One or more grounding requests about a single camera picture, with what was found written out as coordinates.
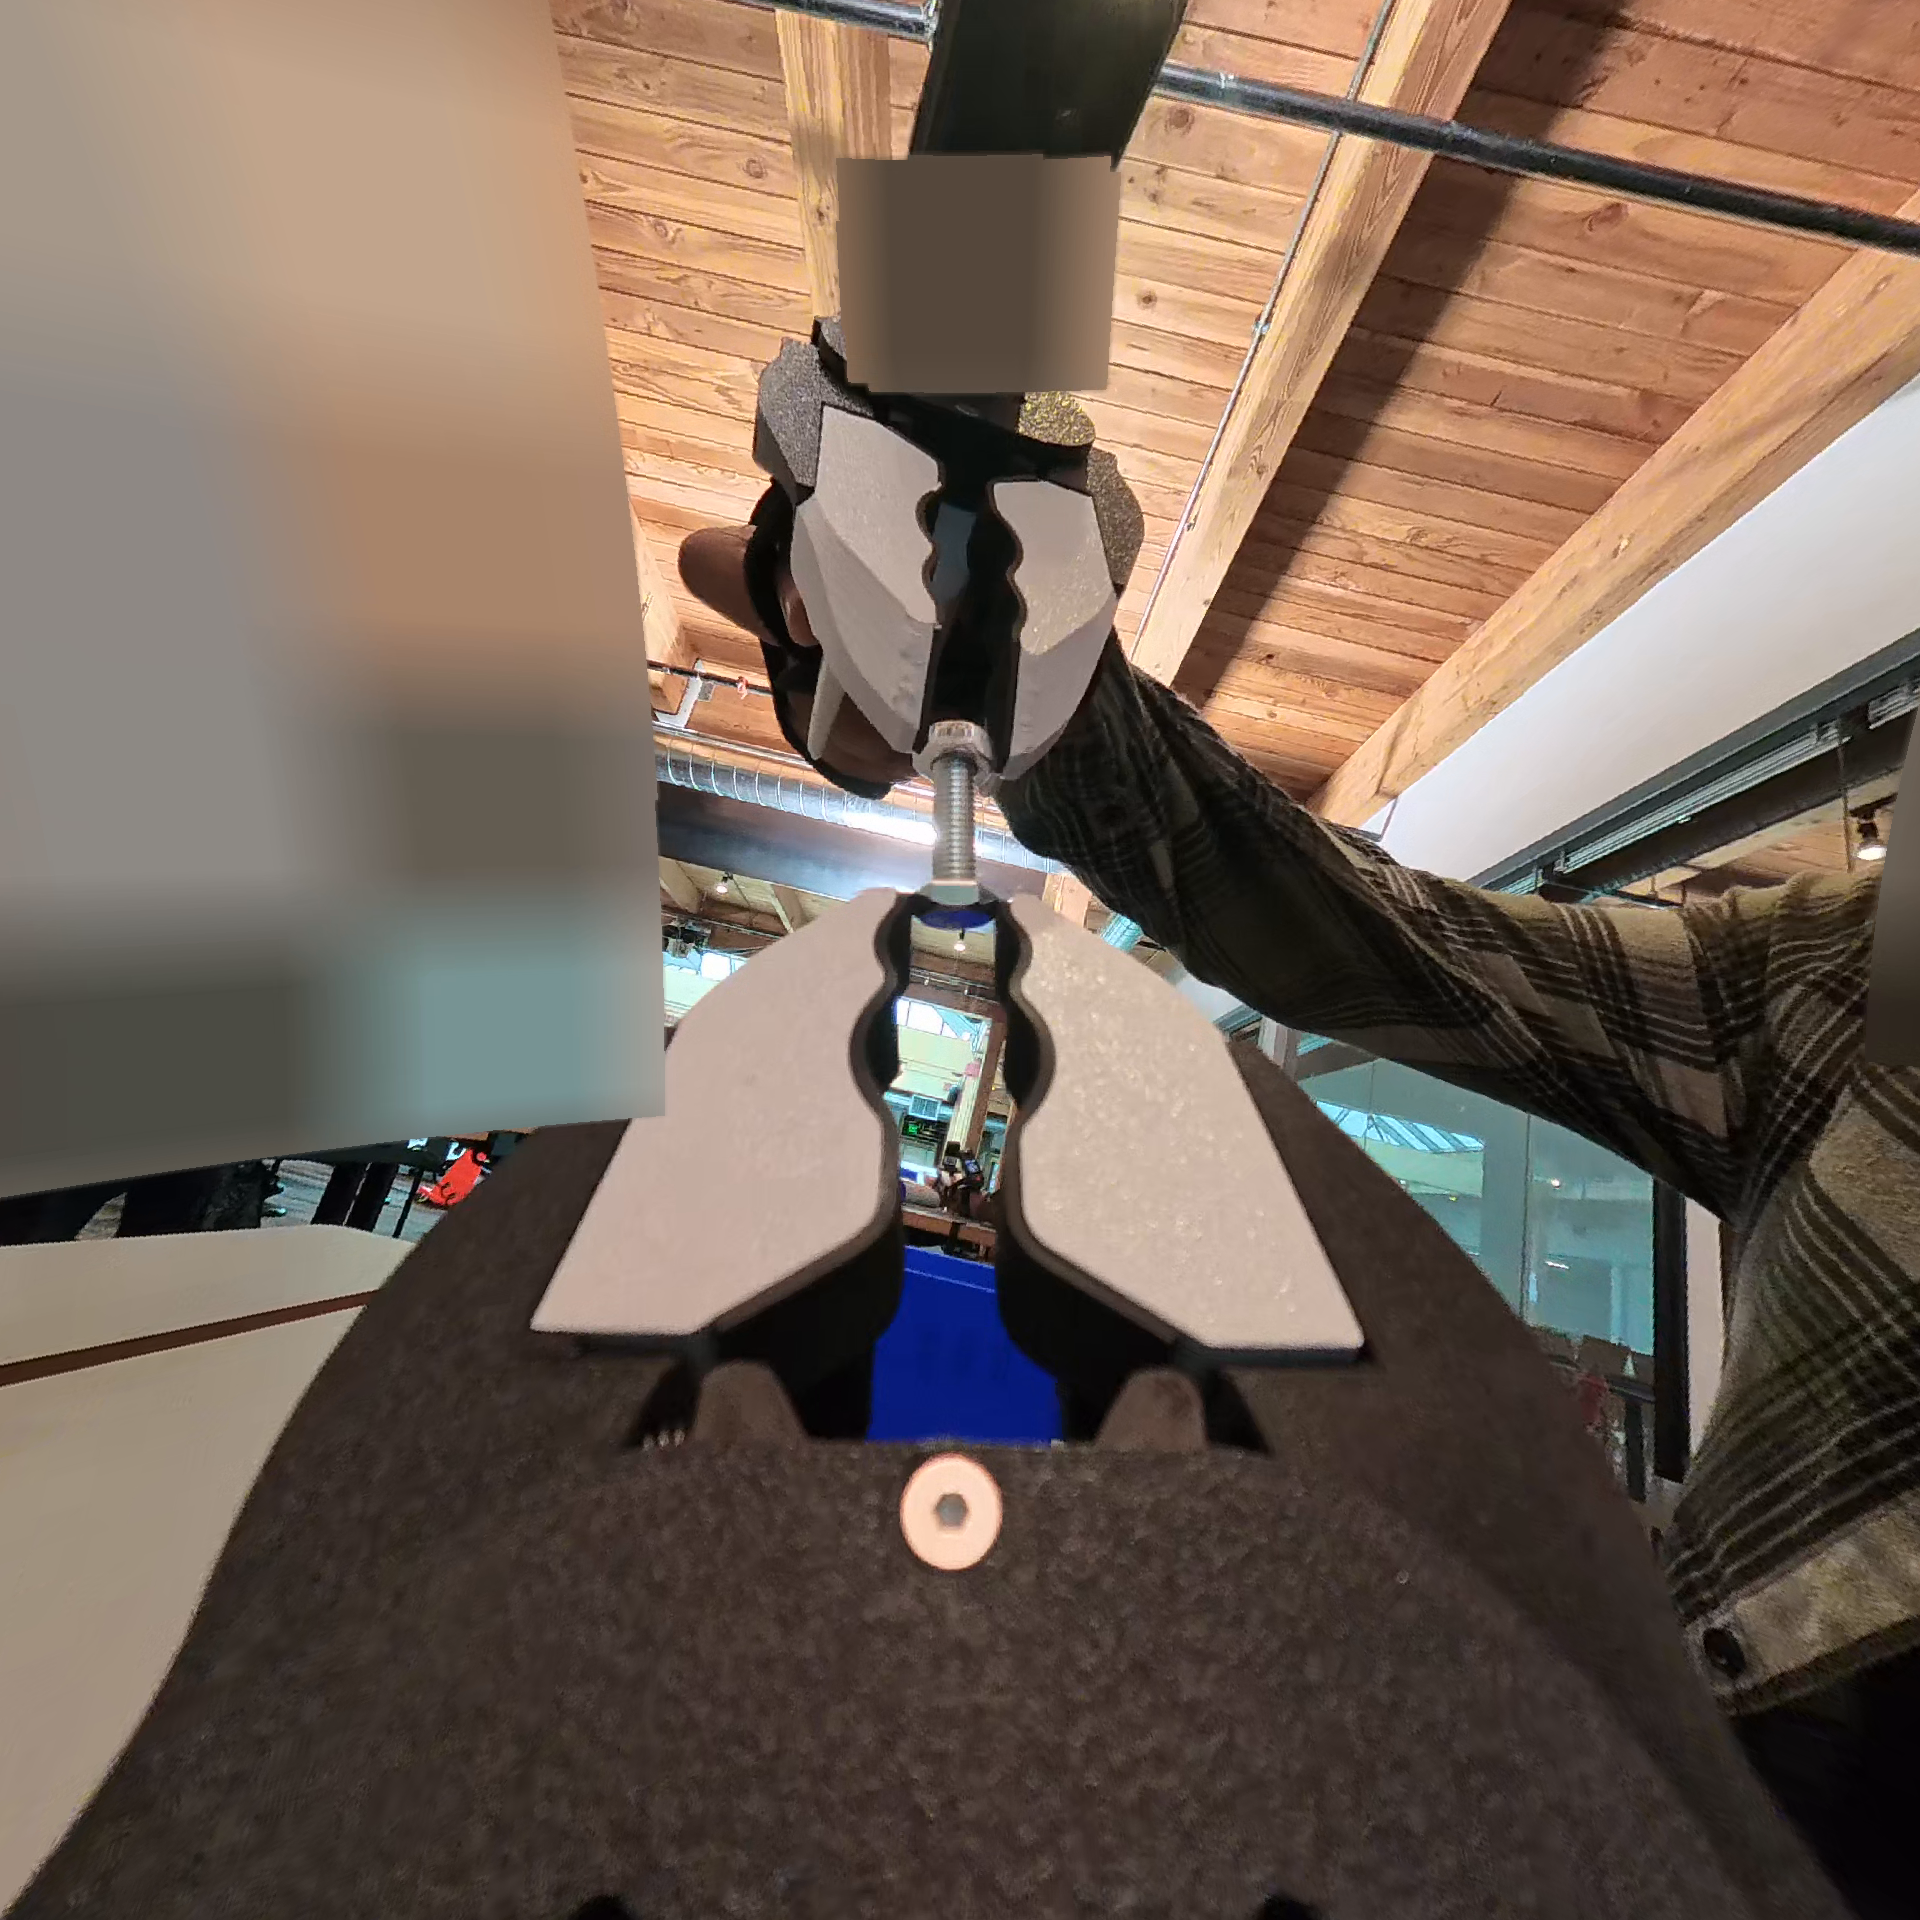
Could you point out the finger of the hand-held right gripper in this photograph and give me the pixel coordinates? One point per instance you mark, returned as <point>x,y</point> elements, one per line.
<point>864,568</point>
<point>1064,615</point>

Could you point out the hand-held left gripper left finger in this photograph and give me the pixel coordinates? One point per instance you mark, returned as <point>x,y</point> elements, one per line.
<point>736,1155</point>

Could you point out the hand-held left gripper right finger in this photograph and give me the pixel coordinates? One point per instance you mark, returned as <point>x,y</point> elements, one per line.
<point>1169,1168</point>

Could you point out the steel hex nut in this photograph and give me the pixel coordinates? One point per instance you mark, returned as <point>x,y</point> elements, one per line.
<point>955,737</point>

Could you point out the steel hex bolt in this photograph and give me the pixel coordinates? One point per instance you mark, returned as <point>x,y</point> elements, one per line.
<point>955,822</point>

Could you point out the blue plastic parts bin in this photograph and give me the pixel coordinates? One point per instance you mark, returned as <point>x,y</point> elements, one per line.
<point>962,1350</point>

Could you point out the person's right forearm plaid sleeve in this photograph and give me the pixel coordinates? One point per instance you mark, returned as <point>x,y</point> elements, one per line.
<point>1424,961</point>

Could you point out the person's right hand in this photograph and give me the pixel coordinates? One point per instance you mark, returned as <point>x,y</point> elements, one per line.
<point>714,568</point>

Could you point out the black ceiling pipe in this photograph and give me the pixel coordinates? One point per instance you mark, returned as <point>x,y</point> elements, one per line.
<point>1501,148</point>

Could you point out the person's dark trousers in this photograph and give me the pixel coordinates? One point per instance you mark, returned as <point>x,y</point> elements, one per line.
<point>1844,1814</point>

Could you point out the silver spiral ventilation duct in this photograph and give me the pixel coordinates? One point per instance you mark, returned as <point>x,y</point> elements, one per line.
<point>722,772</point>

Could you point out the dark large ceiling duct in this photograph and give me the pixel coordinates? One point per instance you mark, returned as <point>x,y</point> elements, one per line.
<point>782,832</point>

